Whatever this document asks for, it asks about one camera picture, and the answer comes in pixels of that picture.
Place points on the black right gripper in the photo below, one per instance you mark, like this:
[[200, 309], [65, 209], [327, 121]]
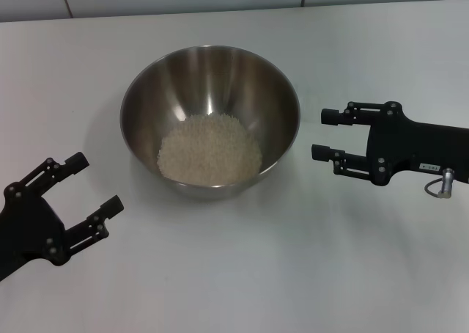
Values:
[[421, 146]]

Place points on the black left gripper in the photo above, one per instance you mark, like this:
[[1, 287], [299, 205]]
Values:
[[29, 230]]

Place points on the stainless steel mixing bowl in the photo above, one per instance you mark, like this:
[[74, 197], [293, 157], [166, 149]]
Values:
[[205, 83]]

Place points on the white uncooked rice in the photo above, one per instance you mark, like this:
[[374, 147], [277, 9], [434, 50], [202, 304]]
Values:
[[209, 153]]

